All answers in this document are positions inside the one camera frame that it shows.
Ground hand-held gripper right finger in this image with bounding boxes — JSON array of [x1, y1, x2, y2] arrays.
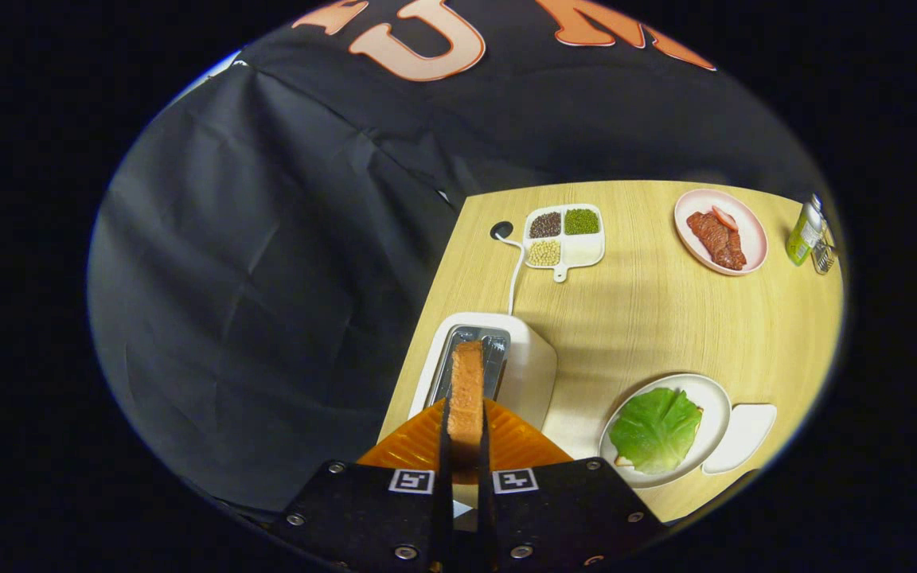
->
[[476, 398, 666, 573]]

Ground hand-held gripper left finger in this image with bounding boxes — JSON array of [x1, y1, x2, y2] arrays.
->
[[267, 398, 455, 573]]

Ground green lettuce leaf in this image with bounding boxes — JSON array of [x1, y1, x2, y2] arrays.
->
[[608, 388, 704, 476]]

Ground toasted bread slice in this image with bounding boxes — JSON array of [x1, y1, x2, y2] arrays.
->
[[447, 341, 485, 470]]

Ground white toaster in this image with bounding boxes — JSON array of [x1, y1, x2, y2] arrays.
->
[[409, 312, 559, 446]]

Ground large white oval plate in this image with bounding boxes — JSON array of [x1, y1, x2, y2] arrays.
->
[[599, 373, 732, 489]]

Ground small white plate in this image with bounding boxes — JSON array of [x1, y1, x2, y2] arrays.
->
[[701, 403, 778, 476]]

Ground white sectioned dish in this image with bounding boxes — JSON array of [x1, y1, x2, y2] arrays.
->
[[522, 204, 607, 283]]

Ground brown meat slice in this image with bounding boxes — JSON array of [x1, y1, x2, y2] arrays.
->
[[686, 210, 734, 257], [716, 231, 747, 271]]

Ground pink plate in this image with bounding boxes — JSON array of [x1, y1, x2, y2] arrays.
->
[[673, 189, 769, 276]]

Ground silver bottle with green label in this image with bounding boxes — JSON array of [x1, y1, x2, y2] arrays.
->
[[785, 195, 824, 267]]

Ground white power cable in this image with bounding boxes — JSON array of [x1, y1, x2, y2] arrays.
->
[[497, 235, 525, 316]]

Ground wire mesh basket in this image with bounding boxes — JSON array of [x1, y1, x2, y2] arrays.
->
[[813, 231, 838, 275]]

